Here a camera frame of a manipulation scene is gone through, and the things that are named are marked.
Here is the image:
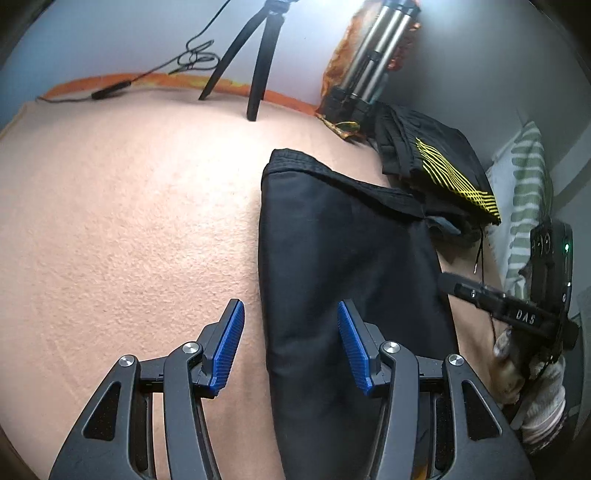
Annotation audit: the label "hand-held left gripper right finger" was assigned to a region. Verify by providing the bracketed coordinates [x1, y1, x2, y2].
[337, 300, 536, 480]

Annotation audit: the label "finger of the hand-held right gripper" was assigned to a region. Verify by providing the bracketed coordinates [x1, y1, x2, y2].
[438, 272, 506, 315]

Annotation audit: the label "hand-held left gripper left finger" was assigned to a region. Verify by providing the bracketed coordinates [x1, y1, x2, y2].
[48, 298, 245, 480]

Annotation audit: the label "black pants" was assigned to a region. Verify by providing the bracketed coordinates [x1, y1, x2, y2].
[256, 148, 463, 480]

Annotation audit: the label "person's right forearm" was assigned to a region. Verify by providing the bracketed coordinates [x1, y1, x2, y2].
[510, 355, 568, 445]

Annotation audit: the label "person's right hand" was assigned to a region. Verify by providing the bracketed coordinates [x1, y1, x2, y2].
[492, 325, 532, 405]

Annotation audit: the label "white green patterned pillow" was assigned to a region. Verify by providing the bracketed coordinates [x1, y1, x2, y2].
[488, 121, 556, 298]

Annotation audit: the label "black yellow-striped folded garment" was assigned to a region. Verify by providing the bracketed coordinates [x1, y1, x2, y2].
[373, 104, 505, 241]

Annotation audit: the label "tan blanket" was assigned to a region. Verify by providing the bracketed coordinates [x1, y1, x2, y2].
[0, 95, 511, 480]

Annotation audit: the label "silver folded tripod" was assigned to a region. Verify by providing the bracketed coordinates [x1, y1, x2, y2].
[323, 0, 422, 121]

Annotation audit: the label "orange patterned cloth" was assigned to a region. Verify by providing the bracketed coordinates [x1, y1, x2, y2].
[316, 0, 424, 140]

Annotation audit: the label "orange patterned bedsheet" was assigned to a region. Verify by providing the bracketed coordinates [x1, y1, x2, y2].
[42, 73, 325, 117]

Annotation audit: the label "small black tripod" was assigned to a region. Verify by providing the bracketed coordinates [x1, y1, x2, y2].
[198, 0, 297, 122]

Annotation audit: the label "black power cable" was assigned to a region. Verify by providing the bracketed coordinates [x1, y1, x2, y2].
[37, 0, 232, 103]

